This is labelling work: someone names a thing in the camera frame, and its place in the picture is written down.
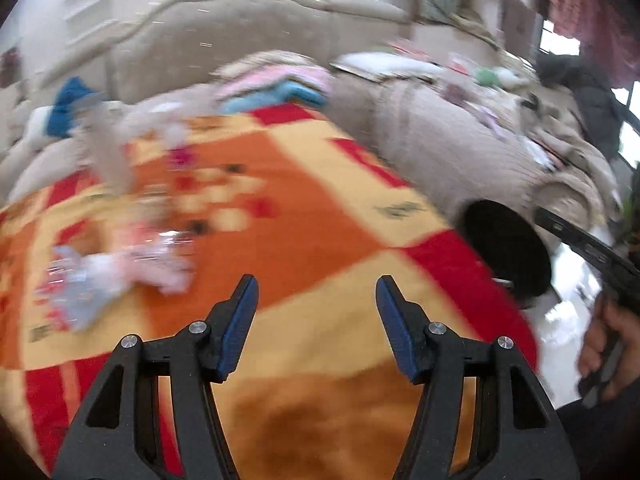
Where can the orange red printed blanket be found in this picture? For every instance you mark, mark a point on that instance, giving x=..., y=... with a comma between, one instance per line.
x=310, y=200

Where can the dark jacket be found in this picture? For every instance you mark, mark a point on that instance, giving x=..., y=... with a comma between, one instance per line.
x=590, y=100

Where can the blue cloth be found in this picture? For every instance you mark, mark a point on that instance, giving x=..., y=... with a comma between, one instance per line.
x=70, y=105

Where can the pink striped folded towels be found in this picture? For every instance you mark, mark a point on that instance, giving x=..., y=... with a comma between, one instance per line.
x=280, y=80

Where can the person's right hand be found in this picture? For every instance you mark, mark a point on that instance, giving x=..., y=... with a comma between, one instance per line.
x=627, y=345

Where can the tall cream bottle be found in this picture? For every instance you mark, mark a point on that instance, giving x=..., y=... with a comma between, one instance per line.
x=110, y=155

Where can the beige padded headboard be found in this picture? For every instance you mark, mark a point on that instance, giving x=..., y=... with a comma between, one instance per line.
x=200, y=35

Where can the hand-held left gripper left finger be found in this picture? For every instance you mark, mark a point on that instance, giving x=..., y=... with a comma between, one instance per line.
x=237, y=330

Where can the cardboard box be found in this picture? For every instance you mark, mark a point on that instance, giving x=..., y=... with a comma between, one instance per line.
x=520, y=20

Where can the white pillow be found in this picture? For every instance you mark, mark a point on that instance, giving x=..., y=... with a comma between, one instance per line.
x=385, y=62

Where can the small white pink-label bottle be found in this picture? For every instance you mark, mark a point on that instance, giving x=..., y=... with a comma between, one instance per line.
x=177, y=145

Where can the person's right forearm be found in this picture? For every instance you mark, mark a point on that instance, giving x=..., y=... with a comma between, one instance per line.
x=615, y=425

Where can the clear plastic wrapper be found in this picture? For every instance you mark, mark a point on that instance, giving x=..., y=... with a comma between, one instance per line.
x=80, y=290

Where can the pink hanging garment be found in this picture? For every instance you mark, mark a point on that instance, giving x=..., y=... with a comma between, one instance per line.
x=585, y=5

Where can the beige quilted blanket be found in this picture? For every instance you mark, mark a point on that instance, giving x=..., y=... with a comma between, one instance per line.
x=440, y=145

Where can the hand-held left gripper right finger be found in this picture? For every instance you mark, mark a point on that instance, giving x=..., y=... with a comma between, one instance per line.
x=400, y=330

